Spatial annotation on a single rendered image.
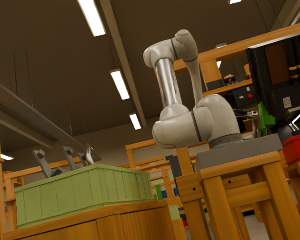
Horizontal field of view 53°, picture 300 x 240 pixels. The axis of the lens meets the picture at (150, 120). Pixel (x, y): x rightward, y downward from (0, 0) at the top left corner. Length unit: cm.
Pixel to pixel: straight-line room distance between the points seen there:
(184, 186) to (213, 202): 56
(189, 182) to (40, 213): 85
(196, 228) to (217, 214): 56
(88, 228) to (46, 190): 26
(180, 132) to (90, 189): 47
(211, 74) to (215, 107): 123
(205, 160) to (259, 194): 24
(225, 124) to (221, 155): 18
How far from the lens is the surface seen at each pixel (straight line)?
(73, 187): 125
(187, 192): 177
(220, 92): 241
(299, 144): 156
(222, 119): 137
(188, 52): 185
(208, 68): 262
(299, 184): 172
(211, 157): 125
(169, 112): 144
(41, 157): 152
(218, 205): 123
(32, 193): 137
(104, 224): 116
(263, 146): 129
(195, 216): 178
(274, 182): 128
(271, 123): 211
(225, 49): 270
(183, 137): 138
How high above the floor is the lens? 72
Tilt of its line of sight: 18 degrees up
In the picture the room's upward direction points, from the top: 13 degrees counter-clockwise
